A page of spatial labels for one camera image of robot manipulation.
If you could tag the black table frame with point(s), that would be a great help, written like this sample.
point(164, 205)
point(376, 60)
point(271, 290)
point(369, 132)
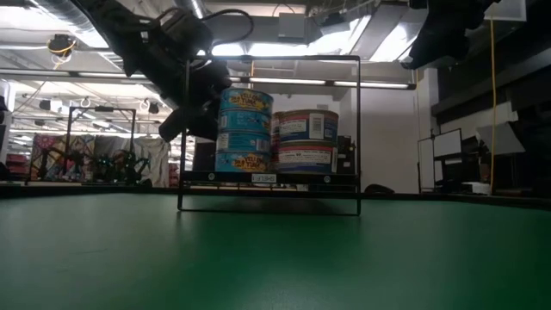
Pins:
point(86, 189)

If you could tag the blue salmon can gold lid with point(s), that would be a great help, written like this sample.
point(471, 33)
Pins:
point(307, 157)
point(275, 122)
point(275, 163)
point(307, 125)
point(275, 143)

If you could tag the patterned colourful quilt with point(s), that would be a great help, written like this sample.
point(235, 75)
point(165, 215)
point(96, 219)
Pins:
point(51, 148)

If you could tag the teal tuna can silver lid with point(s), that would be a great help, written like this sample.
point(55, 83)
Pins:
point(241, 162)
point(245, 122)
point(247, 142)
point(247, 101)

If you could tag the grey ceiling unit box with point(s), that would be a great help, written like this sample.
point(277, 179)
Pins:
point(292, 26)

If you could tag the black equipment box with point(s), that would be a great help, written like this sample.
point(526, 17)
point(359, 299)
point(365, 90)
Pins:
point(346, 155)

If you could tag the dark background robot arms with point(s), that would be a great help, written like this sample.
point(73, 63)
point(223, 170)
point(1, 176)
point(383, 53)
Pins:
point(120, 165)

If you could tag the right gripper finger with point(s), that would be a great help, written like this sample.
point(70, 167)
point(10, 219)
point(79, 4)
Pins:
point(413, 59)

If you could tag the white draped sheet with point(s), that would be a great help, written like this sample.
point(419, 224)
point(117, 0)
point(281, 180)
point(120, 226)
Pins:
point(155, 157)

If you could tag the green table mat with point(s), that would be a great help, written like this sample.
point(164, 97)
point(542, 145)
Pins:
point(129, 267)

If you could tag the white screen panel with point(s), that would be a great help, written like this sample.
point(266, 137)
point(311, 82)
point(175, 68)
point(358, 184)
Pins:
point(447, 143)

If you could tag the black metal rig frame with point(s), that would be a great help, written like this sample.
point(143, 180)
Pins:
point(101, 109)

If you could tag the grey angled panel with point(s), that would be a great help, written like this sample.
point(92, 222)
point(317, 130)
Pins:
point(501, 140)

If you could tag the long ceiling light strip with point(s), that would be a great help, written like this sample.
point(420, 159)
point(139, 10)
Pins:
point(301, 80)

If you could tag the black frame clamp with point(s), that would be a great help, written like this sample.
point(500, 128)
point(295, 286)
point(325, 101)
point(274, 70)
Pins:
point(379, 189)

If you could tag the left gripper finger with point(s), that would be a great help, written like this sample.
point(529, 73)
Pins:
point(181, 125)
point(206, 127)

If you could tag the tall white board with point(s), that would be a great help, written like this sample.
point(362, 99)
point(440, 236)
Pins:
point(426, 159)

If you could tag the small white box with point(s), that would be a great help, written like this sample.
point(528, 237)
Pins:
point(475, 187)

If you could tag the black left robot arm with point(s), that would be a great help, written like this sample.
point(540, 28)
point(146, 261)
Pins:
point(112, 21)

